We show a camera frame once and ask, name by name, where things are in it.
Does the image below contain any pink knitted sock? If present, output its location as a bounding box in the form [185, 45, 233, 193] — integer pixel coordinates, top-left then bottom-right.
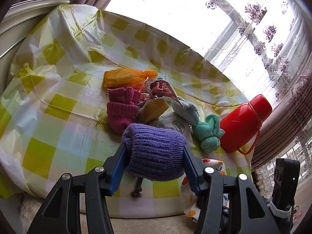
[106, 87, 142, 134]

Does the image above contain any sheer floral curtain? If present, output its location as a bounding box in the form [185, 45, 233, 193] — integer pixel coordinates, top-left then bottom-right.
[180, 0, 312, 95]

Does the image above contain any white lace curtain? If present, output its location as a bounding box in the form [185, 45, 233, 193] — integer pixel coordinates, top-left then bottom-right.
[255, 132, 312, 195]

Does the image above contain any pink patterned fabric scrunchie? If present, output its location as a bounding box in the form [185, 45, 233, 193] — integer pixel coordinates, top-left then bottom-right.
[143, 78, 179, 103]

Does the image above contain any purple knitted sock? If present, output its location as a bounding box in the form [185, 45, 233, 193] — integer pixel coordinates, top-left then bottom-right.
[122, 123, 188, 182]

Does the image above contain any brown tasselled cord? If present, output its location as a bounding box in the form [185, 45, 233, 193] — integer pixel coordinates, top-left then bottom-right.
[130, 177, 144, 198]

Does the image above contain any orange mesh pouch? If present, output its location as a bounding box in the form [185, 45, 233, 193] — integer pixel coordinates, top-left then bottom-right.
[102, 69, 158, 89]

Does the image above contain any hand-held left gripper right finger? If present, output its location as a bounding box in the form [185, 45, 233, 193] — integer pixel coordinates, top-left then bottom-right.
[183, 146, 283, 234]

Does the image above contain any red thermos jug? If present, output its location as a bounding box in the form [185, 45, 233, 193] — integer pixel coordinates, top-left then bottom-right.
[219, 94, 273, 155]

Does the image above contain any light blue cloth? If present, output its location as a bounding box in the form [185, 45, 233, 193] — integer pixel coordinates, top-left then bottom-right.
[171, 96, 200, 125]

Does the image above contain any grey printed sock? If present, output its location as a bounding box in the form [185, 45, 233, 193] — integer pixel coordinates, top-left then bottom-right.
[149, 112, 196, 147]

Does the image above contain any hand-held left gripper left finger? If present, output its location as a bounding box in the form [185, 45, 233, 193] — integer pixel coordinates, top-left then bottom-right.
[27, 143, 129, 234]

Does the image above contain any mustard yellow sock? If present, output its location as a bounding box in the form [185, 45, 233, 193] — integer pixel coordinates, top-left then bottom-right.
[139, 98, 169, 123]

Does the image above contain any teal rolled sock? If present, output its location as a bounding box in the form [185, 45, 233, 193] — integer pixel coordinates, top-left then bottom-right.
[192, 114, 225, 153]

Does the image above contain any white moulded headboard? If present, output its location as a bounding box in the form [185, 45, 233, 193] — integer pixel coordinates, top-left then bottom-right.
[0, 0, 71, 59]

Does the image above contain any mauve pleated curtain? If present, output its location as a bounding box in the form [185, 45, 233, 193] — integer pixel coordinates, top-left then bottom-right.
[251, 68, 312, 173]

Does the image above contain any green checked plastic tablecloth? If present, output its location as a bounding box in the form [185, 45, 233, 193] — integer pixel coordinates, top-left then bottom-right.
[0, 4, 254, 218]

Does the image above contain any white polka dot cloth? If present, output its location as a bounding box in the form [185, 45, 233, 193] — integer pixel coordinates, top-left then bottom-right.
[180, 158, 230, 224]

